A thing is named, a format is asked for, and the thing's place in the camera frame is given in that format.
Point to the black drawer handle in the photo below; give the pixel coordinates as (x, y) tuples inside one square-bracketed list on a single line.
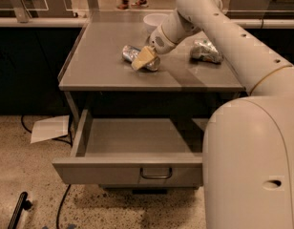
[(156, 173)]

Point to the grey metal cabinet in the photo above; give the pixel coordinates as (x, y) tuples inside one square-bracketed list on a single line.
[(98, 78)]

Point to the open grey top drawer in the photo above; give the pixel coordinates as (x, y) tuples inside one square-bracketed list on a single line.
[(111, 151)]

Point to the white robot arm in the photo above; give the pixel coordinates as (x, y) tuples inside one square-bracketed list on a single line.
[(248, 145)]

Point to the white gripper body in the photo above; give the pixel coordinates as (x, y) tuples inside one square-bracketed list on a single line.
[(160, 43)]

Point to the crushed redbull can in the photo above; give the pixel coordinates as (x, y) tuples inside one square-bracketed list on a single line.
[(129, 53)]

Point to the white paper sheet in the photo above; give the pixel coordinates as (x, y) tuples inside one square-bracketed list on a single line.
[(49, 128)]

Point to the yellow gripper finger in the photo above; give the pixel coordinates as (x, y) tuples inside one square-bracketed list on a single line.
[(145, 59)]

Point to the white ceramic bowl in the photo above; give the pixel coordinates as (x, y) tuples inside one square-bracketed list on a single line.
[(153, 20)]

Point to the black bar on floor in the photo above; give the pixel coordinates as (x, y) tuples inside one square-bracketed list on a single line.
[(23, 204)]

